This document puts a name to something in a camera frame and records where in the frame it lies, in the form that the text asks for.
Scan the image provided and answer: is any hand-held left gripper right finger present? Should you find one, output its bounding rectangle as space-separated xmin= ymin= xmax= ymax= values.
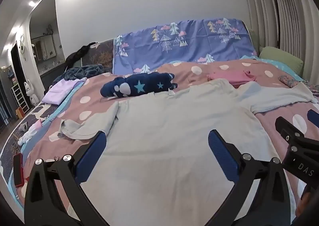
xmin=208 ymin=130 xmax=292 ymax=226

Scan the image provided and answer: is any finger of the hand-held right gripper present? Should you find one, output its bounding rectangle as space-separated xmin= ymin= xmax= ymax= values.
xmin=275 ymin=116 xmax=305 ymax=143
xmin=307 ymin=109 xmax=319 ymax=129

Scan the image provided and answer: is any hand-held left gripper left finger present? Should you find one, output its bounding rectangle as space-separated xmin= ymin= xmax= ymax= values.
xmin=24 ymin=131 xmax=110 ymax=226

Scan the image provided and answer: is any grey t-shirt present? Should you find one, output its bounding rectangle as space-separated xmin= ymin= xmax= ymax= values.
xmin=58 ymin=78 xmax=319 ymax=226

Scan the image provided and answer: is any person's right hand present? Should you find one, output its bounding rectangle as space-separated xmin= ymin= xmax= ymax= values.
xmin=295 ymin=185 xmax=312 ymax=218

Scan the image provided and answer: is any floral cloth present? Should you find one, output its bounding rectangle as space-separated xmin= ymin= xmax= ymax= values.
xmin=279 ymin=75 xmax=319 ymax=97

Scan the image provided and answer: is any green pillow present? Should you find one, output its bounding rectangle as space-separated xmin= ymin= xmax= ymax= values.
xmin=249 ymin=30 xmax=262 ymax=52
xmin=259 ymin=46 xmax=304 ymax=77

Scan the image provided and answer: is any lilac folded cloth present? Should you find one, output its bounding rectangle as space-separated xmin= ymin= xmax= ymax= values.
xmin=41 ymin=77 xmax=88 ymax=105

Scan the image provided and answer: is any pink folded garment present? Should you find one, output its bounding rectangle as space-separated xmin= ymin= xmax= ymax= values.
xmin=207 ymin=69 xmax=257 ymax=88

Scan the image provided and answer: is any red flat case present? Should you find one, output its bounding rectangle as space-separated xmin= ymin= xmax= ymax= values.
xmin=12 ymin=153 xmax=23 ymax=188

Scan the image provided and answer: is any animal-print bedsheet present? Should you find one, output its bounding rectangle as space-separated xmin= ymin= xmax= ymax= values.
xmin=0 ymin=101 xmax=63 ymax=191

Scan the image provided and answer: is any dark blue fleece blanket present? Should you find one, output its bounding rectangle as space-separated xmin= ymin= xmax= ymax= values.
xmin=52 ymin=64 xmax=107 ymax=87

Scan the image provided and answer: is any pink polka-dot blanket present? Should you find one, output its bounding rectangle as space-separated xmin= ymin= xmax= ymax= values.
xmin=22 ymin=59 xmax=319 ymax=226

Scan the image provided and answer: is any navy star-print garment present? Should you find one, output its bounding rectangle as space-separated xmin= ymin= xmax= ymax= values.
xmin=100 ymin=72 xmax=178 ymax=98

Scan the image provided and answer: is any white shelf rack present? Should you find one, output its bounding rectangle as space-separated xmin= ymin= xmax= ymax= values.
xmin=11 ymin=84 xmax=30 ymax=114

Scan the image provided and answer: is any beige curtain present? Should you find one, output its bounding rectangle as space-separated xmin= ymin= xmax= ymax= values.
xmin=237 ymin=0 xmax=319 ymax=77

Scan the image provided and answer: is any dark printed headboard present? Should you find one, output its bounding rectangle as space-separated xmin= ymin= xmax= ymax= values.
xmin=81 ymin=38 xmax=115 ymax=69

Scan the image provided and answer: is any black garment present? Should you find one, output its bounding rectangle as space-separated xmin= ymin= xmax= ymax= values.
xmin=65 ymin=42 xmax=97 ymax=69

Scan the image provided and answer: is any purple tree-print sheet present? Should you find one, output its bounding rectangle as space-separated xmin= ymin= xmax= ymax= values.
xmin=113 ymin=18 xmax=258 ymax=75

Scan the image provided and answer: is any wall mirror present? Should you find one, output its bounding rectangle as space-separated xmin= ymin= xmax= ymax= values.
xmin=31 ymin=35 xmax=56 ymax=62

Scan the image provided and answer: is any white wall clock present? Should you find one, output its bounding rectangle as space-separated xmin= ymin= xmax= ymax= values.
xmin=18 ymin=35 xmax=26 ymax=55

